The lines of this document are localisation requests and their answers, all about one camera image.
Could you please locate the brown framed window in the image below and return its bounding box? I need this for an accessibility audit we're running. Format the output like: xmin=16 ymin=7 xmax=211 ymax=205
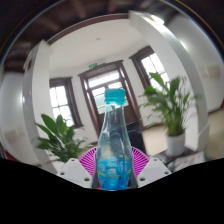
xmin=48 ymin=76 xmax=84 ymax=130
xmin=128 ymin=45 xmax=178 ymax=92

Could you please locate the clear blue water bottle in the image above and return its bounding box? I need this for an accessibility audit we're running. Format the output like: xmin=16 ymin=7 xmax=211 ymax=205
xmin=94 ymin=87 xmax=134 ymax=192

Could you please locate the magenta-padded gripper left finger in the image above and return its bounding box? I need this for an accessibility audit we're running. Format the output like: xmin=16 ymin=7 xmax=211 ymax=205
xmin=57 ymin=146 xmax=99 ymax=190

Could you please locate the brown glazed double door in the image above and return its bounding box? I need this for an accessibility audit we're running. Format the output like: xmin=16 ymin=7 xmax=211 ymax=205
xmin=77 ymin=59 xmax=143 ymax=135

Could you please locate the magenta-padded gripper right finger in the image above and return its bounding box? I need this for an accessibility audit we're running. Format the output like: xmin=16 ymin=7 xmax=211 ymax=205
xmin=129 ymin=146 xmax=173 ymax=190

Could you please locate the slender-leaf plant in white pot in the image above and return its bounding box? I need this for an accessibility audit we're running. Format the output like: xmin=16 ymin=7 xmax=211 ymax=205
xmin=139 ymin=72 xmax=202 ymax=158

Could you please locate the broad-leaf plant in white pot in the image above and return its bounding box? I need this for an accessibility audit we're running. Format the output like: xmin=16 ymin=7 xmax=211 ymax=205
xmin=34 ymin=113 xmax=87 ymax=163

